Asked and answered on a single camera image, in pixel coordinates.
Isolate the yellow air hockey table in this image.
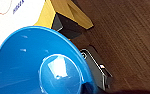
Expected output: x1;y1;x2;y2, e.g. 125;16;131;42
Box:
0;0;95;38

